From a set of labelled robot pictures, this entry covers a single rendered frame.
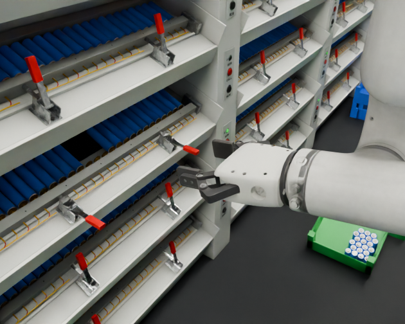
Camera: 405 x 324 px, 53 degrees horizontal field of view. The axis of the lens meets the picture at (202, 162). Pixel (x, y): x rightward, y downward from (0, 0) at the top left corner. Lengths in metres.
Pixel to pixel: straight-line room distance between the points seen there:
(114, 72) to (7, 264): 0.35
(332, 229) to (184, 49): 0.81
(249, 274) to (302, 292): 0.16
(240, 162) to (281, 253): 0.80
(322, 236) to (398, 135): 0.86
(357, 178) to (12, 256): 0.51
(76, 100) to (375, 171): 0.44
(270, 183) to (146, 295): 0.64
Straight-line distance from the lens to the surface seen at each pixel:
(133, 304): 1.07
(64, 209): 0.73
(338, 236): 1.39
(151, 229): 0.96
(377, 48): 0.42
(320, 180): 0.50
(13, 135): 0.61
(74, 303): 0.86
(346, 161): 0.51
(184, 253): 1.17
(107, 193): 0.78
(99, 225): 0.68
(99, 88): 0.70
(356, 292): 1.29
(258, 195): 0.55
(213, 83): 0.95
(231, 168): 0.55
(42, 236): 0.72
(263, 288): 1.24
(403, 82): 0.42
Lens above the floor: 0.96
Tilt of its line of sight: 35 degrees down
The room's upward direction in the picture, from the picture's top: straight up
